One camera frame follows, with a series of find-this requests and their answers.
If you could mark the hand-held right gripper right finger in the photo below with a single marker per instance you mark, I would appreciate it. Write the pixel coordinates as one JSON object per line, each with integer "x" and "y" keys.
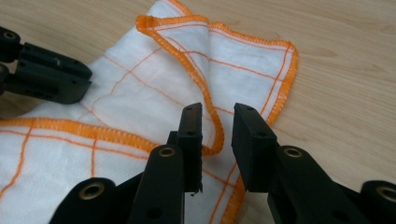
{"x": 299, "y": 183}

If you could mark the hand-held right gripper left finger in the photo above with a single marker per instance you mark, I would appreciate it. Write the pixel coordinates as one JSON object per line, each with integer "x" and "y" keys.
{"x": 162, "y": 183}

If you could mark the white cloth with orange grid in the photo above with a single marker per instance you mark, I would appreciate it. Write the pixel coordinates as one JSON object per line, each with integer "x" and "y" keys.
{"x": 149, "y": 81}

